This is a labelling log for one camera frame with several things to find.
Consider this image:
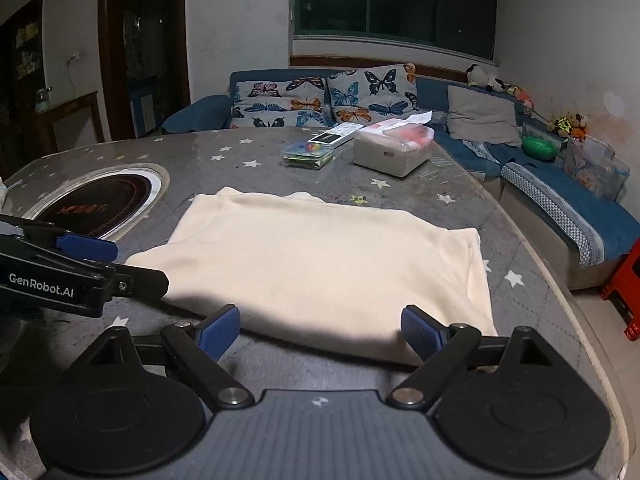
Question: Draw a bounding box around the grey star-patterned tablecloth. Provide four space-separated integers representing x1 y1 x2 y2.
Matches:
0 127 626 480

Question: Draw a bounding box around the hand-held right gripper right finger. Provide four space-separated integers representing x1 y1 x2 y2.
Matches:
387 304 571 409

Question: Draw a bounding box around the clear plastic bag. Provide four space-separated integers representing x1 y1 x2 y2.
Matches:
564 134 632 202

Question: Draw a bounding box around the blue sofa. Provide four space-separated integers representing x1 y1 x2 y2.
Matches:
160 66 640 291

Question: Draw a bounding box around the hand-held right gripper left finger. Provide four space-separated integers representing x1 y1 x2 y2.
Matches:
74 303 254 409

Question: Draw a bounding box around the dark window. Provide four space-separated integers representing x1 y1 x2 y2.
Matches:
292 0 501 62

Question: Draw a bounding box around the orange plush toy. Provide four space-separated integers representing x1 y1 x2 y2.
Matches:
505 84 537 112

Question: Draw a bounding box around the dark wooden door frame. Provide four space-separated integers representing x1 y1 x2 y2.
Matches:
97 0 192 139

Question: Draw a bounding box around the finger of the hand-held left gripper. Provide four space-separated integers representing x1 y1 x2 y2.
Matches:
0 213 119 264
99 262 170 303

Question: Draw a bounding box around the yellow and black toy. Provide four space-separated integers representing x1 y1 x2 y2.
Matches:
547 113 594 142

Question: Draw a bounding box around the cream garment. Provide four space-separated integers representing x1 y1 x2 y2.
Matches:
122 186 499 367

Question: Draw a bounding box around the striped blue cloth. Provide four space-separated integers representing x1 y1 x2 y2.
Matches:
461 137 502 165

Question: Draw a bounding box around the grey cushion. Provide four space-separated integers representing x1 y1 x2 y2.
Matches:
446 84 524 147

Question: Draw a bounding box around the white and black flat box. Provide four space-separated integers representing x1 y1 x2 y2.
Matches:
306 122 369 149

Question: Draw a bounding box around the pink tissue pack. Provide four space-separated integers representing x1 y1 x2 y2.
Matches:
357 112 435 154

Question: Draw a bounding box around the blue cabinet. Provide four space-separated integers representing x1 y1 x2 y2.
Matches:
128 77 162 137

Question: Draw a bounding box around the round built-in induction cooker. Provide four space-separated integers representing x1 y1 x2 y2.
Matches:
20 162 171 244

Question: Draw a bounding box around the black and white plush toy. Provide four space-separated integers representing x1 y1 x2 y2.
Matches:
466 63 507 92

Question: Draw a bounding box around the red plastic stool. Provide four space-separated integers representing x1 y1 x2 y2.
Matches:
600 252 640 342

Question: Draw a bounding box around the butterfly print cushion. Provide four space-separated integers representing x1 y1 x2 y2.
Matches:
229 75 334 130
327 63 421 126

